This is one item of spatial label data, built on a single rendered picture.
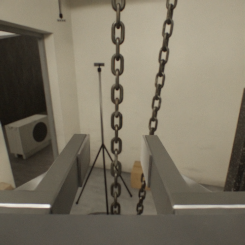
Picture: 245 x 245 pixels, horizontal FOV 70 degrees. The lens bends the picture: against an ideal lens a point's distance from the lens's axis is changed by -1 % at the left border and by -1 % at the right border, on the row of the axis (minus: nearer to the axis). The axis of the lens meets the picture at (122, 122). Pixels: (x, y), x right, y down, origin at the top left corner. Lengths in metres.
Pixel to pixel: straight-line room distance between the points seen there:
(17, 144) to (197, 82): 3.20
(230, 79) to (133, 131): 1.41
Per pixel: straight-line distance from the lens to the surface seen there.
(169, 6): 0.29
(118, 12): 0.24
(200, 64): 2.45
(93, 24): 2.74
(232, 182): 0.55
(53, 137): 2.72
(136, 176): 2.57
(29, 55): 7.22
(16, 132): 3.71
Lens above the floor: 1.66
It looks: 18 degrees down
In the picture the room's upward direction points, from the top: 1 degrees counter-clockwise
